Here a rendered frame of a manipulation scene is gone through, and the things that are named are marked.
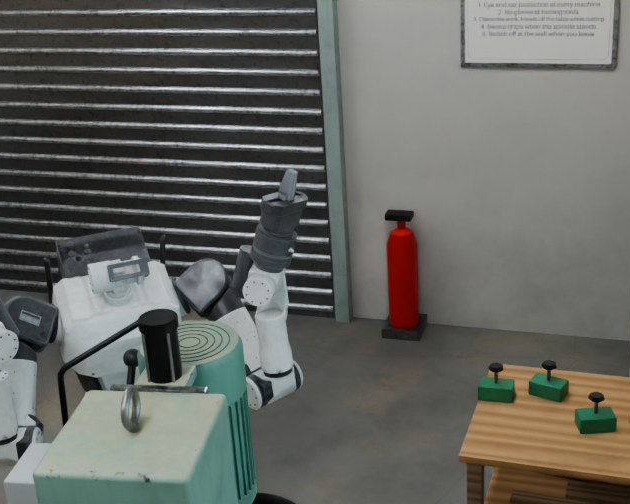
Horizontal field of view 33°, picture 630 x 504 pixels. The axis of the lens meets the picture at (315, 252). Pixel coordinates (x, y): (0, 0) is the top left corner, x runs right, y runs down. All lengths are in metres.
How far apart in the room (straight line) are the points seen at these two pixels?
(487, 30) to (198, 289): 2.46
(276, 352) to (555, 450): 1.19
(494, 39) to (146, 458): 3.36
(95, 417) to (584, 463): 1.90
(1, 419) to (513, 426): 1.68
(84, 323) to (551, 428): 1.58
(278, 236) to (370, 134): 2.64
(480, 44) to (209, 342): 3.00
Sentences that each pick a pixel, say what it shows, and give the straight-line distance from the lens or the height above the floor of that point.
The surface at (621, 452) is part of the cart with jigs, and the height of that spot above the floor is 0.53.
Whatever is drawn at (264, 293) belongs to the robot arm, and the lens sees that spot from 2.21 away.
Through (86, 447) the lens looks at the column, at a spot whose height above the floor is 1.52.
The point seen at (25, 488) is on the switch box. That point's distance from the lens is 1.54.
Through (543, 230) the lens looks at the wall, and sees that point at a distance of 4.80.
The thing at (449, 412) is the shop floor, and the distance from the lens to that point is 4.39.
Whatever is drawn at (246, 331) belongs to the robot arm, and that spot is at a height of 1.23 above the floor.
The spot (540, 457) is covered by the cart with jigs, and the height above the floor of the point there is 0.53.
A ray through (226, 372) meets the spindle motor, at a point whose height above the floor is 1.48.
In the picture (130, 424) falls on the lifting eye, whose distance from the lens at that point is 1.49.
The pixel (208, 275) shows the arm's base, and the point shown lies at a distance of 2.40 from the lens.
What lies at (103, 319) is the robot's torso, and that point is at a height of 1.31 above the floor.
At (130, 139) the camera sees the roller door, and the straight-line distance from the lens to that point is 5.22.
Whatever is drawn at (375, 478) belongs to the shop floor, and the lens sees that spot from 4.01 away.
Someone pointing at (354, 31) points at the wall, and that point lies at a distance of 4.70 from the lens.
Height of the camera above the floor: 2.31
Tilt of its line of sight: 23 degrees down
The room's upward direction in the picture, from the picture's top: 4 degrees counter-clockwise
